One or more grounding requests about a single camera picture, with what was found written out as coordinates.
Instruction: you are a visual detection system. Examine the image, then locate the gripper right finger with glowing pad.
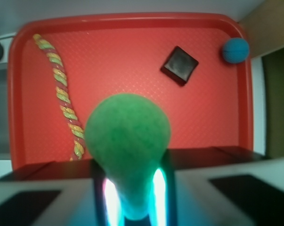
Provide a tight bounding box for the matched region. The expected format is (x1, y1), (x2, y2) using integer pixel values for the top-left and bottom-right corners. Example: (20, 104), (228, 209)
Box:
(159, 146), (284, 226)

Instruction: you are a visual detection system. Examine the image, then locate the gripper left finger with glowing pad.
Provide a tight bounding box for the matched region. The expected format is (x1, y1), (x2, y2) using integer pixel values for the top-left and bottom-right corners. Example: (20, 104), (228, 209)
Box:
(0, 160), (123, 226)

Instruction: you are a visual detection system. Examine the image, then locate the green dimpled ball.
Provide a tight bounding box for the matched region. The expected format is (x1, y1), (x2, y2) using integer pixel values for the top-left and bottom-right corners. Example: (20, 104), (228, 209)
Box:
(85, 93), (171, 220)

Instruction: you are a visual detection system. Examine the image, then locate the blue dimpled ball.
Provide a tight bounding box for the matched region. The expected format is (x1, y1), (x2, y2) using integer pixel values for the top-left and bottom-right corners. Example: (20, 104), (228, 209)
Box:
(222, 38), (250, 64)

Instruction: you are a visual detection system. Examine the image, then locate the black square block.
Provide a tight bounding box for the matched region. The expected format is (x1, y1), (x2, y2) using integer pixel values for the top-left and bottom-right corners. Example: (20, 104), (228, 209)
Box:
(160, 46), (199, 86)

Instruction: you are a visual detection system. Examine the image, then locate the red yellow twisted rope toy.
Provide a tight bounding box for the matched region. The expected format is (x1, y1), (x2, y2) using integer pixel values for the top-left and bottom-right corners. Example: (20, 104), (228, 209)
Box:
(33, 34), (86, 161)

